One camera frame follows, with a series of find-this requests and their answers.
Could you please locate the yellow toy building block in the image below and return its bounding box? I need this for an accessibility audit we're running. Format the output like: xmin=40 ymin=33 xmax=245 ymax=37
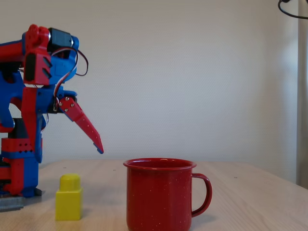
xmin=55 ymin=173 xmax=84 ymax=221

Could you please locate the red enamel mug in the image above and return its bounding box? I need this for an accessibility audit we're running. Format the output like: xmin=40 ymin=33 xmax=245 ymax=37
xmin=123 ymin=157 xmax=213 ymax=231

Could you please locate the thin arm servo cable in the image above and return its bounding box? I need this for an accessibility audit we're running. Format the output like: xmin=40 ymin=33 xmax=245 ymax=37
xmin=41 ymin=112 xmax=50 ymax=132

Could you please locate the red white gripper servo cable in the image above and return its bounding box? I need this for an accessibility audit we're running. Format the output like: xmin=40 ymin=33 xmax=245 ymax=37
xmin=51 ymin=47 xmax=89 ymax=112

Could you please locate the grey vertical post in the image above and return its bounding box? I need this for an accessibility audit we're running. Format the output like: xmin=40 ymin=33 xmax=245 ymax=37
xmin=295 ymin=0 xmax=308 ymax=191

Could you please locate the black hanging cable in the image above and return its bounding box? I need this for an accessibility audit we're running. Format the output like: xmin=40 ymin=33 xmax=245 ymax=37
xmin=278 ymin=0 xmax=308 ymax=20

